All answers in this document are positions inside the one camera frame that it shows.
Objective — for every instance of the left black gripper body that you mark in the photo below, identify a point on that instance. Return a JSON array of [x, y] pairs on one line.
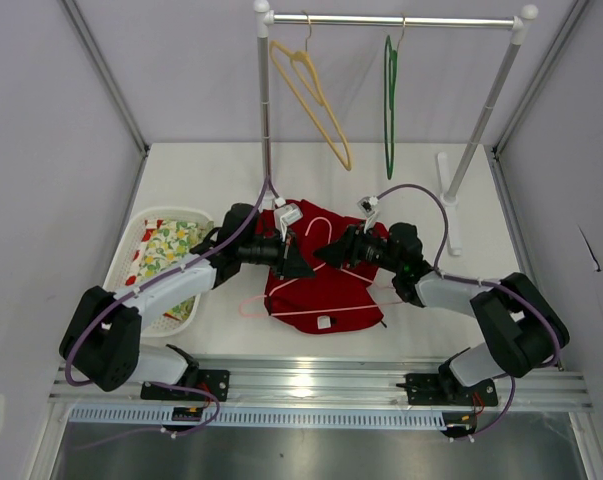
[[264, 251]]

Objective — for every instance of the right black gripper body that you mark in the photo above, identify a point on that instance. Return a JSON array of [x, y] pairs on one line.
[[368, 248]]

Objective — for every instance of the pink clothes hanger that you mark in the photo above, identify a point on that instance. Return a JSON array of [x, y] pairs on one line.
[[331, 310]]

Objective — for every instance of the red skirt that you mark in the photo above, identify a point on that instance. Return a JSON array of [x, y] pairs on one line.
[[326, 295]]

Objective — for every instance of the green clothes hanger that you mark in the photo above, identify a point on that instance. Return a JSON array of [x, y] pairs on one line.
[[390, 76]]

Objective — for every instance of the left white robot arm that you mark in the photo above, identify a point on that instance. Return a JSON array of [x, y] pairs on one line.
[[102, 344]]

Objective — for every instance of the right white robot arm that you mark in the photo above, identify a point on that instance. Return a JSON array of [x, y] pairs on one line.
[[521, 331]]

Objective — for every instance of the yellow clothes hanger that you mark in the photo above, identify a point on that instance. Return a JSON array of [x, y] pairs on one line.
[[299, 73]]

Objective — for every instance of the lemon print cloth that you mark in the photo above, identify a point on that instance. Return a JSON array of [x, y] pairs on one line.
[[164, 243]]

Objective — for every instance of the white plastic laundry basket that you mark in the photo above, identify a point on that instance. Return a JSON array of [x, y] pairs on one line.
[[131, 238]]

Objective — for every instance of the white clothes rack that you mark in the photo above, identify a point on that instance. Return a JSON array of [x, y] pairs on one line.
[[449, 183]]

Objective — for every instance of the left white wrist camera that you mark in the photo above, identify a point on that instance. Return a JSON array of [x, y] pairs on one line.
[[285, 214]]

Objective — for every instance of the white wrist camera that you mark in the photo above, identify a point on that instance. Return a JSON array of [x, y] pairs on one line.
[[285, 214], [369, 206]]

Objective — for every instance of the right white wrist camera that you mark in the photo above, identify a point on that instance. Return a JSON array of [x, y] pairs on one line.
[[369, 206]]

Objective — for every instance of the aluminium mounting rail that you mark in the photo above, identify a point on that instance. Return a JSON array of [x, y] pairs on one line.
[[310, 382]]

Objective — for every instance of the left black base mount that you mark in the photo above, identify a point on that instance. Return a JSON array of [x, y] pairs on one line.
[[215, 382]]

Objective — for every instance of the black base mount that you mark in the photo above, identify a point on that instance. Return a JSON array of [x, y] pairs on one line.
[[215, 382], [429, 389]]

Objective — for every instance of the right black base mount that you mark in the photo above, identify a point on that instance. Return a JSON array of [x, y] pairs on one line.
[[429, 389]]

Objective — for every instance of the white slotted cable duct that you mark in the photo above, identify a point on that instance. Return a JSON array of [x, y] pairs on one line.
[[394, 419]]

